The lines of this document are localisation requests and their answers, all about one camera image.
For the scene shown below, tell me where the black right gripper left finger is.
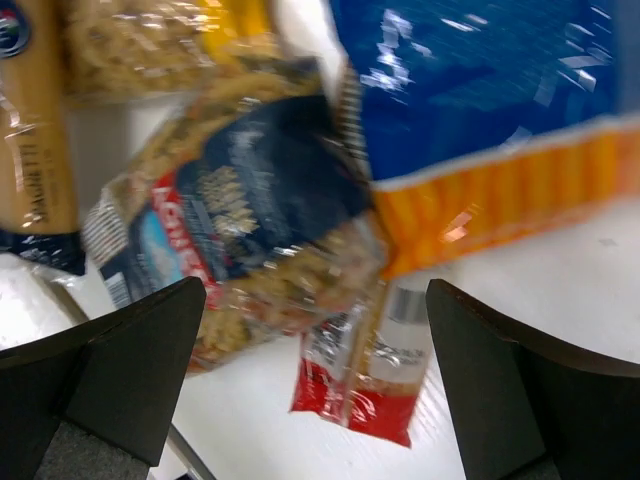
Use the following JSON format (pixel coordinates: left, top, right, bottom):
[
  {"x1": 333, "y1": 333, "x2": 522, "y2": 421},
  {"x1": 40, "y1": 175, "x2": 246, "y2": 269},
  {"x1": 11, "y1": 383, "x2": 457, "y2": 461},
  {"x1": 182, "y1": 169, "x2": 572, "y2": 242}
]
[{"x1": 1, "y1": 277, "x2": 205, "y2": 479}]

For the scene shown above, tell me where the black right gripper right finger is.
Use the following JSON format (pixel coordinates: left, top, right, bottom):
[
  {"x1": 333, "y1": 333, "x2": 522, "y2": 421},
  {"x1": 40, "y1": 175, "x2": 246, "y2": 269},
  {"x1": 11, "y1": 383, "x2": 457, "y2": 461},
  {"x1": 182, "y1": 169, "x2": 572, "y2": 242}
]
[{"x1": 426, "y1": 279, "x2": 639, "y2": 479}]

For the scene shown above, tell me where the red spaghetti packet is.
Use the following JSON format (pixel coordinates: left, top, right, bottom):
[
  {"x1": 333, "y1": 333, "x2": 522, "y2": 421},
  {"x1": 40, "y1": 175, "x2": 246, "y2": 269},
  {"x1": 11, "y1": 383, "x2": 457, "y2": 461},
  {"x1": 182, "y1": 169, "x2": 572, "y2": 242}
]
[{"x1": 290, "y1": 281, "x2": 430, "y2": 447}]

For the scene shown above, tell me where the spaghetti bag with navy ends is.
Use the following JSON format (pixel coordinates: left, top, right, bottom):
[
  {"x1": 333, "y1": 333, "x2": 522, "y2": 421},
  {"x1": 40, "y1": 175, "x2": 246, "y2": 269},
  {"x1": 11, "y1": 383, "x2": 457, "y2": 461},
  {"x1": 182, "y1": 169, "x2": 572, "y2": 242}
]
[{"x1": 1, "y1": 1, "x2": 85, "y2": 276}]

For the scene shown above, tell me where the fusilli bag with dark label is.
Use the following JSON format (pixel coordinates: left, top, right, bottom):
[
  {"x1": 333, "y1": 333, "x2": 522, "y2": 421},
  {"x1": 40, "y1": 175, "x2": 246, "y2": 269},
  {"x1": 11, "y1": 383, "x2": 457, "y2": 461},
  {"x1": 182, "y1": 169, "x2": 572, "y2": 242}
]
[{"x1": 82, "y1": 57, "x2": 385, "y2": 374}]

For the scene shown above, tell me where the yellow fusilli pasta bag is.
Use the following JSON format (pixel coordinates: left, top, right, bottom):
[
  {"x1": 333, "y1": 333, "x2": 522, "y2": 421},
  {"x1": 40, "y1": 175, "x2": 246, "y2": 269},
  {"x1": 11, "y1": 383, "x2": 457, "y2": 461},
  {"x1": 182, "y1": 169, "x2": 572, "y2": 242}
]
[{"x1": 57, "y1": 0, "x2": 281, "y2": 104}]

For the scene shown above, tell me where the blue and orange pasta bag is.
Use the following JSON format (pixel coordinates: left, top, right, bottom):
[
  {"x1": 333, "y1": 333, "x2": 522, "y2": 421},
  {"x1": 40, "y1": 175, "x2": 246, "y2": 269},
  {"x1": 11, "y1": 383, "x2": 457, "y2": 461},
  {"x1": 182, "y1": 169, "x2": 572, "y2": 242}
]
[{"x1": 330, "y1": 1, "x2": 639, "y2": 278}]

